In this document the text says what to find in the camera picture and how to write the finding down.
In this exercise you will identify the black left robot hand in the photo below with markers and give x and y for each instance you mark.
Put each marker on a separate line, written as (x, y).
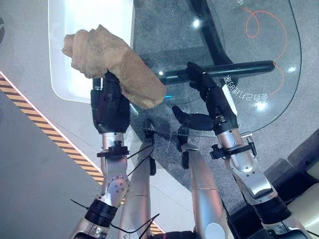
(109, 109)

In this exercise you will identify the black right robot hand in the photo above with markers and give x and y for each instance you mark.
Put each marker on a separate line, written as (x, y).
(214, 99)

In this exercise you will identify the brown terry cloth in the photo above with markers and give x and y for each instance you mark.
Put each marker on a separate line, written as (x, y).
(107, 52)

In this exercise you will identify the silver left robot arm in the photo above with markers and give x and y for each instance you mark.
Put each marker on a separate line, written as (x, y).
(113, 184)

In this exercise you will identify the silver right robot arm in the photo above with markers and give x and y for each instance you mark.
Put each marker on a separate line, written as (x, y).
(249, 171)

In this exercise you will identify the white plastic basket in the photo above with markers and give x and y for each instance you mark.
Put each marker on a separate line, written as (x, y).
(74, 20)

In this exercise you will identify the yellow black hazard tape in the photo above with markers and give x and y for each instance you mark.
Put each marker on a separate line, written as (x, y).
(30, 109)

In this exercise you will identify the silver left robot leg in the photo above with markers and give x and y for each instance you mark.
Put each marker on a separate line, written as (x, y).
(137, 199)

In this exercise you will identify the silver robot leg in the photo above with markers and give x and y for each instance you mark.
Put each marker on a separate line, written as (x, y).
(204, 194)
(137, 199)

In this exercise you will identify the silver right robot leg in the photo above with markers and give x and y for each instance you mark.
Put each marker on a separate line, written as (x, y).
(204, 194)

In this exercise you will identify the black beige furniture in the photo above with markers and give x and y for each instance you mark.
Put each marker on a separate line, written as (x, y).
(304, 159)

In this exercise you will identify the dark robot torso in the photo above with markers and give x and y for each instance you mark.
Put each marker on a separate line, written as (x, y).
(174, 235)

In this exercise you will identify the black table frame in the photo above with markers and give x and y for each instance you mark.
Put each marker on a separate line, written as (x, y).
(236, 68)

